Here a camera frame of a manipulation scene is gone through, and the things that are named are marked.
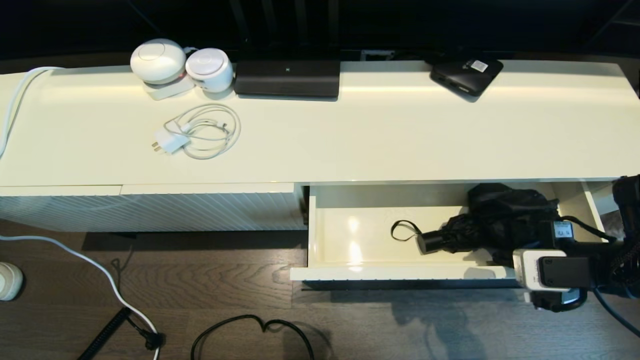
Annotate white slatted cabinet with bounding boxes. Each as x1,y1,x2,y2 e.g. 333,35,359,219
0,60,640,234

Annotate grey wall socket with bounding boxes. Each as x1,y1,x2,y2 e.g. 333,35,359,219
360,49,397,62

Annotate black coiled cable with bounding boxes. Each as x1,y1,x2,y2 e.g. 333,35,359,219
77,307,132,360

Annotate white charger adapter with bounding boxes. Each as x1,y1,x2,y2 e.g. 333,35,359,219
151,127,191,155

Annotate black router with antennas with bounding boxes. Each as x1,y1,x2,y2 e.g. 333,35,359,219
227,0,342,101

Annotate white fluted drawer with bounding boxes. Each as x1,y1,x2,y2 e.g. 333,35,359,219
290,182,610,292

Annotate black charging cable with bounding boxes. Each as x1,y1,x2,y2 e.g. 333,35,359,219
190,314,316,360

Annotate grey fluffy rug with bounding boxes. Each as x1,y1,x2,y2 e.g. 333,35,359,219
601,211,626,239

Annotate black plug with thin cable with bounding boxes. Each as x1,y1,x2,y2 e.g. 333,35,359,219
125,315,165,351

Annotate white coiled charger cable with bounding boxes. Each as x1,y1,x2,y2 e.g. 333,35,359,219
164,103,242,160

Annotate large white round device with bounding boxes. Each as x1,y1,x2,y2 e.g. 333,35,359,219
130,38,187,85

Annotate black umbrella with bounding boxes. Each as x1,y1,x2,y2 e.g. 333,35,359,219
391,182,561,267

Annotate small white round device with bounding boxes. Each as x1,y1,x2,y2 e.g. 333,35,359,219
185,47,235,94

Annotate white flat device base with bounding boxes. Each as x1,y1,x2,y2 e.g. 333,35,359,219
142,75,197,101

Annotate white power cable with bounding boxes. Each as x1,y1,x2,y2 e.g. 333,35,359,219
0,66,162,360

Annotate black set-top box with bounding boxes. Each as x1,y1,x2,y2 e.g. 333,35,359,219
429,57,504,103

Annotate white round floor object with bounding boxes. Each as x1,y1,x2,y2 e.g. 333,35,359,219
0,261,24,302

